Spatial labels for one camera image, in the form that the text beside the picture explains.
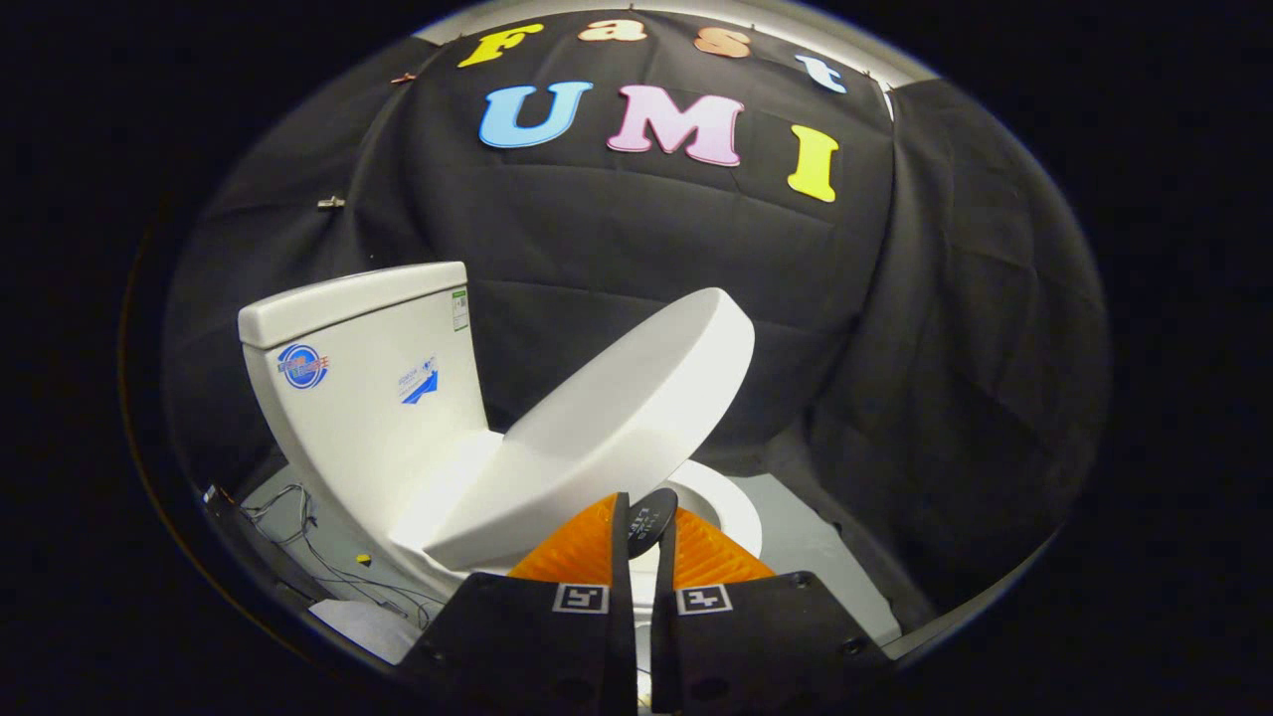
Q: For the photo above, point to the black backdrop cloth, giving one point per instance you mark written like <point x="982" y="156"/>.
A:
<point x="636" y="239"/>

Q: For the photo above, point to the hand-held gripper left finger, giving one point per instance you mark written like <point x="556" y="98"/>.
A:
<point x="623" y="597"/>

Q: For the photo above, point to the white toilet seat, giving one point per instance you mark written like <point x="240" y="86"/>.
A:
<point x="731" y="507"/>

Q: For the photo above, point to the white toilet lid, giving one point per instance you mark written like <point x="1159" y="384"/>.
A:
<point x="617" y="418"/>

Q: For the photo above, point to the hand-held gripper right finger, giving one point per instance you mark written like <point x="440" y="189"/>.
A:
<point x="663" y="597"/>

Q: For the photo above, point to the white ceramic toilet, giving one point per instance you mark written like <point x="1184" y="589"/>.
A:
<point x="368" y="418"/>

